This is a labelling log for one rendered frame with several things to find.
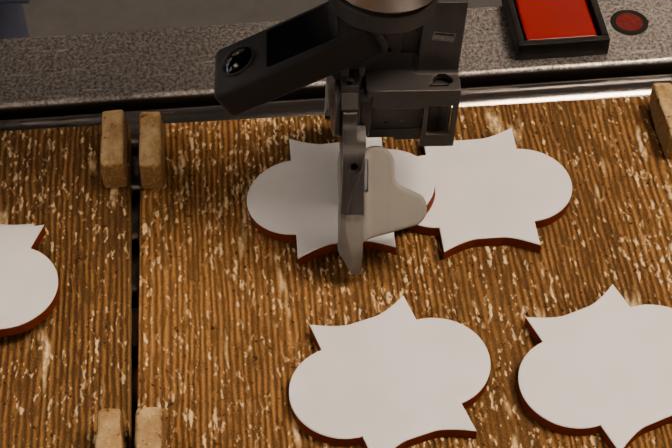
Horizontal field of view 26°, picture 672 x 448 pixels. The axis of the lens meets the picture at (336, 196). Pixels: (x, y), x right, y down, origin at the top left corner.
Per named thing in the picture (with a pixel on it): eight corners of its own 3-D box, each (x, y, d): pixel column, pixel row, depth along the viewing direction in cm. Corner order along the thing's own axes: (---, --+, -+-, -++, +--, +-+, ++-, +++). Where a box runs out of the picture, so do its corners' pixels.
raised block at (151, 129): (141, 134, 111) (138, 108, 109) (165, 132, 111) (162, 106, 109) (140, 191, 107) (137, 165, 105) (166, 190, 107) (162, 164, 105)
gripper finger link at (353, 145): (366, 219, 95) (366, 85, 94) (343, 219, 95) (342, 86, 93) (359, 204, 100) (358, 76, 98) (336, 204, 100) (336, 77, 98)
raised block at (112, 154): (104, 133, 111) (100, 107, 109) (128, 132, 111) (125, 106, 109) (103, 190, 107) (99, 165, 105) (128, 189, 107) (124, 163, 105)
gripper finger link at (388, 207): (429, 282, 98) (430, 147, 96) (341, 285, 98) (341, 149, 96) (422, 271, 101) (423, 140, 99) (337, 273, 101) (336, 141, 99)
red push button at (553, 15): (511, 6, 124) (513, -6, 123) (580, 2, 125) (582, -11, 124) (524, 53, 120) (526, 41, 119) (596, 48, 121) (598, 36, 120)
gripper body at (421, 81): (452, 156, 98) (473, 20, 89) (324, 159, 97) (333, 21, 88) (438, 78, 103) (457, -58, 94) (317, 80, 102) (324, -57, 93)
